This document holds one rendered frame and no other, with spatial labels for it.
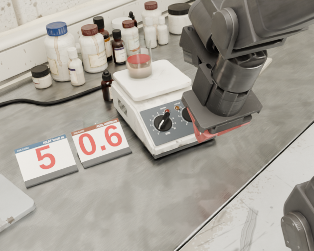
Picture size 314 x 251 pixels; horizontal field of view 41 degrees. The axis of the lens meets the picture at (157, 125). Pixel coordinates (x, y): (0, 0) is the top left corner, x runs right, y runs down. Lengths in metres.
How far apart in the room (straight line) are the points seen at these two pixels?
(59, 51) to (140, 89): 0.30
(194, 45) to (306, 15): 0.23
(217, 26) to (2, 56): 0.67
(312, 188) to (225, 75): 0.18
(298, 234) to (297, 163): 0.30
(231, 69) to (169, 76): 0.30
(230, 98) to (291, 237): 0.19
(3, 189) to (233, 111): 0.39
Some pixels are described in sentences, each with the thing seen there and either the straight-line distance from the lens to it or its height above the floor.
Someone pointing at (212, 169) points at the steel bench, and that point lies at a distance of 0.71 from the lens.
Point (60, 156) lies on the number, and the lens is 0.75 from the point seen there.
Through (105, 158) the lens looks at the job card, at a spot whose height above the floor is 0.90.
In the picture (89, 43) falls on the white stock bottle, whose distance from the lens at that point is 1.02.
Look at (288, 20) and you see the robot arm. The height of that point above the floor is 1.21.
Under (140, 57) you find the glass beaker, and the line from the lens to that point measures 0.77.
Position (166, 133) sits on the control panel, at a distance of 0.73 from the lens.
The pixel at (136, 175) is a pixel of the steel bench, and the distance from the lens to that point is 0.71.
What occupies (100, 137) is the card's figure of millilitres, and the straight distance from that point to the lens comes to 0.76.
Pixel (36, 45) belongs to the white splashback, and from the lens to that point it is 1.09.
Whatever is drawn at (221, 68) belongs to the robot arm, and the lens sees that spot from 0.52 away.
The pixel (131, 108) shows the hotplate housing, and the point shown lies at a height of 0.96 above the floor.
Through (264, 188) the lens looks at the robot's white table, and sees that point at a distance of 0.68.
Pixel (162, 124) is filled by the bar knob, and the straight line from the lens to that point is 0.72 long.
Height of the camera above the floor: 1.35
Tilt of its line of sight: 34 degrees down
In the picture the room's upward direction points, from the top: 5 degrees counter-clockwise
